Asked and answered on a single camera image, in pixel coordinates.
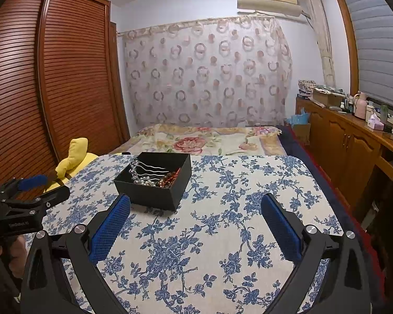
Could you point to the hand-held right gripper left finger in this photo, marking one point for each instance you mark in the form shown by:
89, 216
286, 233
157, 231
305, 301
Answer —
109, 232

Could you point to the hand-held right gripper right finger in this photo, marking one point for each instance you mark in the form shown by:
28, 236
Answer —
281, 229

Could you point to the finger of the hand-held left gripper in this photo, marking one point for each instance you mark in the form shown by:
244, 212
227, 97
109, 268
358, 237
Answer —
32, 182
46, 196

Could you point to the black jewelry box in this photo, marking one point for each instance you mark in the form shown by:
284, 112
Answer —
150, 199

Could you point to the silver hair comb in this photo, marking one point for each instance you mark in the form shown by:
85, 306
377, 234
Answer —
140, 170

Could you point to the person's left hand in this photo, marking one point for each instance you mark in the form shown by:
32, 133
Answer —
18, 255

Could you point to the yellow plush toy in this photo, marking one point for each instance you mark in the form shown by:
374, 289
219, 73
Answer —
77, 150

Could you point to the dark blue bed cover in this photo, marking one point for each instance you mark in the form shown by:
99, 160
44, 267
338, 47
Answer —
314, 176

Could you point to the blue floral tablecloth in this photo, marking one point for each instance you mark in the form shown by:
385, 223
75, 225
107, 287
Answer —
199, 252

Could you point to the wooden side cabinet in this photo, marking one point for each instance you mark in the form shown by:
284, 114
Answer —
347, 144

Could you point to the blue paper bag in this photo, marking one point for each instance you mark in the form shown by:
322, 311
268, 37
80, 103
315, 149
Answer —
299, 117

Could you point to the brown slatted wardrobe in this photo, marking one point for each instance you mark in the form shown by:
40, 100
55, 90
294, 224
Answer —
68, 72

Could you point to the floral bed blanket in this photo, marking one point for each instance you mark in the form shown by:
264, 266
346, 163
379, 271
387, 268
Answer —
190, 144

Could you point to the cardboard box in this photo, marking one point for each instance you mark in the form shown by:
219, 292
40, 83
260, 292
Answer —
327, 98

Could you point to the pink tissue box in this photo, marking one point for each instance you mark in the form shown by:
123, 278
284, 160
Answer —
375, 122

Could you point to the stack of patterned papers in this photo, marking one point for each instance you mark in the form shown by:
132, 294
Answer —
306, 86

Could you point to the pink thermos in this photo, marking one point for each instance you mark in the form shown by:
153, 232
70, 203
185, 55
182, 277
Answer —
361, 108

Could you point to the green bottle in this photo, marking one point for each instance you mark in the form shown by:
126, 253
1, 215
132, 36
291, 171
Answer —
383, 113

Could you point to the circle patterned curtain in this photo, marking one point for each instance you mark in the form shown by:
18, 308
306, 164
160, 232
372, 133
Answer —
199, 72

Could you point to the beige side curtain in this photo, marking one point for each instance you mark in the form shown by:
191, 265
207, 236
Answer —
324, 39

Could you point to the window with grey blind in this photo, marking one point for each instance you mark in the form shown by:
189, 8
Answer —
373, 39

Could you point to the wall air conditioner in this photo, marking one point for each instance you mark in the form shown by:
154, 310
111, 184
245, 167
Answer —
268, 3

